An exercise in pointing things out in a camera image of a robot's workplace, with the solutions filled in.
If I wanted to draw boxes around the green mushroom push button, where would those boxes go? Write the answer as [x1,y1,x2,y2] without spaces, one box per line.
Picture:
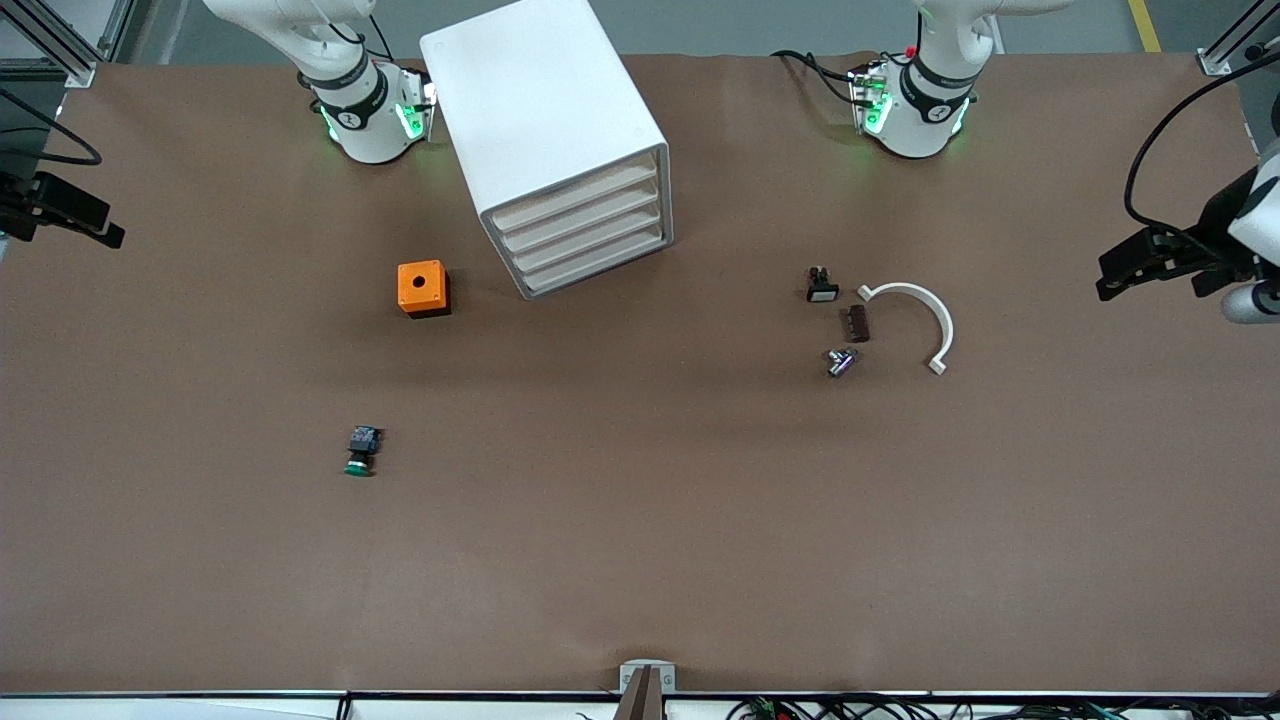
[343,425,384,478]

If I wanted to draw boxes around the orange box with hole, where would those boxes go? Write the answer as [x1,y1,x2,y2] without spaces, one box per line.
[397,260,451,319]

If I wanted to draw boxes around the brown table cover mat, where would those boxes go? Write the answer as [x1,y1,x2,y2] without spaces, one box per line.
[0,50,1280,696]

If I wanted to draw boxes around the brown upright bar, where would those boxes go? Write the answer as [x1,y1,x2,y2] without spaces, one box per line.
[615,668,666,720]

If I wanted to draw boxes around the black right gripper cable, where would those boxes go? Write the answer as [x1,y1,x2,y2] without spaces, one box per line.
[0,88,103,167]

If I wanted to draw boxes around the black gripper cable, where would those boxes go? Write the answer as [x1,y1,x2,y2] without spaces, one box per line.
[1124,75,1280,241]
[0,88,103,167]

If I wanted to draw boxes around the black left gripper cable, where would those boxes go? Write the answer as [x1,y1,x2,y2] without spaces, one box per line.
[1124,75,1280,241]

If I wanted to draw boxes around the aluminium frame profile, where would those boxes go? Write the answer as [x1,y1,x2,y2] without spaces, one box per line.
[1198,0,1280,77]
[0,0,136,89]

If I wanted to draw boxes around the white curved plastic bracket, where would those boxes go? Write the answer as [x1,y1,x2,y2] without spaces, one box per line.
[857,282,956,377]

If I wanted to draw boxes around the black arm base cable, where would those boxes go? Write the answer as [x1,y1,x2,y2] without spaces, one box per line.
[770,48,863,101]

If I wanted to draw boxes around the tangled black cables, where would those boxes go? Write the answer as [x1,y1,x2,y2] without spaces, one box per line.
[725,694,1280,720]

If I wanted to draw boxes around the grey metal bracket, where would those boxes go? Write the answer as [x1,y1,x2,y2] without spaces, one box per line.
[619,660,677,695]

